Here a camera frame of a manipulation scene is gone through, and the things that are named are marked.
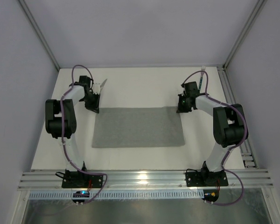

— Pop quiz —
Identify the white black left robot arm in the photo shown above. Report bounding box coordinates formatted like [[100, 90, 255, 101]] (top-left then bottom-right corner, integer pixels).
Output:
[[45, 76, 101, 174]]

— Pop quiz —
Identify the left controller board with led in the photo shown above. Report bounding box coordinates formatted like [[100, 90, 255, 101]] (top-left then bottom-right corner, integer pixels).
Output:
[[72, 190, 90, 203]]

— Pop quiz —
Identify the aluminium left corner post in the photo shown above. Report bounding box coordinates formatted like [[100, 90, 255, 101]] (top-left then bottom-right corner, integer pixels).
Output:
[[16, 0, 61, 71]]

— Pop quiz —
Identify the aluminium right side rail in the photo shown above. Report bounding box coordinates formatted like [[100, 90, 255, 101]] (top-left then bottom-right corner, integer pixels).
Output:
[[217, 66, 258, 169]]

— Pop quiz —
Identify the aluminium front rail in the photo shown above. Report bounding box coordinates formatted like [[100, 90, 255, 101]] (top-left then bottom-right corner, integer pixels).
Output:
[[17, 169, 273, 190]]

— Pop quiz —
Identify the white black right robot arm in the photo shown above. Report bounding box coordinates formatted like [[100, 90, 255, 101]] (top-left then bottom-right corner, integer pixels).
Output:
[[176, 82, 248, 173]]

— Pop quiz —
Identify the aluminium rail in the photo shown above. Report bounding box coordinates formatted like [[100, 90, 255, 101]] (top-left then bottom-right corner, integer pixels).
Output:
[[17, 169, 273, 190], [217, 66, 258, 169]]

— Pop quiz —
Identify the aluminium corner post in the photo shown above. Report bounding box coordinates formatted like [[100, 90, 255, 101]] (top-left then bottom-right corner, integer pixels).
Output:
[[223, 0, 267, 70], [16, 0, 61, 71]]

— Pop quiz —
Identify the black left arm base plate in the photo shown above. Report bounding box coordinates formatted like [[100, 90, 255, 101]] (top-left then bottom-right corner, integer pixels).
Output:
[[55, 170, 104, 189]]

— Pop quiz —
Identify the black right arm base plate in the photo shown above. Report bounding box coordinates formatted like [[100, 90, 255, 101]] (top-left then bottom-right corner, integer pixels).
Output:
[[185, 169, 229, 187]]

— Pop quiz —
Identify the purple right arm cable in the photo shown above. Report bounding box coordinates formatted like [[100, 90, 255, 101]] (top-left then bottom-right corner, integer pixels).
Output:
[[181, 70, 247, 206]]

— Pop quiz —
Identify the right black connector board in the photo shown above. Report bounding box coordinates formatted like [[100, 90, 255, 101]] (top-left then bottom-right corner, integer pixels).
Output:
[[203, 189, 219, 203]]

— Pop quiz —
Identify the aluminium right corner post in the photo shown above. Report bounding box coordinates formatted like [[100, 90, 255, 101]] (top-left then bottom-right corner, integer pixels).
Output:
[[223, 0, 267, 70]]

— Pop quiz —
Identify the green handled knife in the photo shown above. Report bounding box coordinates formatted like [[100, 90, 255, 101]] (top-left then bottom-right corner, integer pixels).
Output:
[[100, 79, 107, 91]]

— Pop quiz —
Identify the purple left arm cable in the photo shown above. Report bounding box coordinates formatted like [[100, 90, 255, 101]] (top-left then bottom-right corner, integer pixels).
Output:
[[60, 64, 108, 206]]

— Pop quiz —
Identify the slotted grey cable duct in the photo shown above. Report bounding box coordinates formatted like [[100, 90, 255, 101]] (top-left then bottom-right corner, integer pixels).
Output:
[[28, 189, 203, 200]]

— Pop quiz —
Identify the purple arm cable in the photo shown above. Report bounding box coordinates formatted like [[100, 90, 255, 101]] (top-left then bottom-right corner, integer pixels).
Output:
[[60, 64, 108, 206], [181, 70, 247, 206]]

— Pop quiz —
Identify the green handled fork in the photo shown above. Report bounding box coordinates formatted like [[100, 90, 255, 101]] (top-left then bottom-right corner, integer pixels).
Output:
[[198, 66, 206, 91]]

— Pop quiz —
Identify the grey cloth napkin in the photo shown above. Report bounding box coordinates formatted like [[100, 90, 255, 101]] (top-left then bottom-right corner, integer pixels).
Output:
[[92, 107, 185, 148]]

